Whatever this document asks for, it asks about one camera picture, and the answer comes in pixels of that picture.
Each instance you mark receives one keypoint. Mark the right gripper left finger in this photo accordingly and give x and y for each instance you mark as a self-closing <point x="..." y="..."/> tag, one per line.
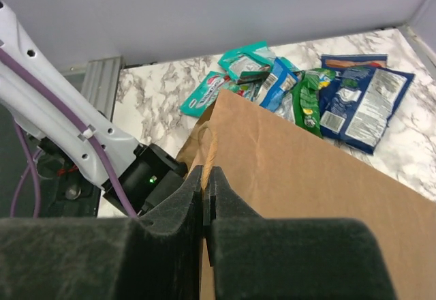
<point x="157" y="256"/>

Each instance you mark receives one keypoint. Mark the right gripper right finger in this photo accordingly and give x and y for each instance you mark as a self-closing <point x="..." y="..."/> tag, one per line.
<point x="298" y="258"/>

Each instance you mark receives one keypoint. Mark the brown paper bag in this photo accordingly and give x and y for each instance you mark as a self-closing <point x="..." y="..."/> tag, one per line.
<point x="283" y="171"/>

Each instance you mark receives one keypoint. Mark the teal Fox's mint bag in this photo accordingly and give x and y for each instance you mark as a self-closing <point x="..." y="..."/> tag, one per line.
<point x="207" y="91"/>

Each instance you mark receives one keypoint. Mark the green snack bag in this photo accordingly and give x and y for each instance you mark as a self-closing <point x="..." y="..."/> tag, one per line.
<point x="305" y="98"/>

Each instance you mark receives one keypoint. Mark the small blue cartoon packet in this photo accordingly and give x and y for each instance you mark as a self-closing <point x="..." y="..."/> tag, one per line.
<point x="280" y="81"/>

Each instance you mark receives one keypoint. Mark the blue white snack bag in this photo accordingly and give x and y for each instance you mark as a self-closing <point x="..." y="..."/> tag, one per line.
<point x="362" y="106"/>

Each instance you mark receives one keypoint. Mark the teal green snack packet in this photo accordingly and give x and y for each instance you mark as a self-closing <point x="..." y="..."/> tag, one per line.
<point x="249" y="63"/>

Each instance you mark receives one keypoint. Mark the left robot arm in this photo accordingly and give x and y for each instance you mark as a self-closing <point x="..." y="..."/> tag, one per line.
<point x="133" y="177"/>

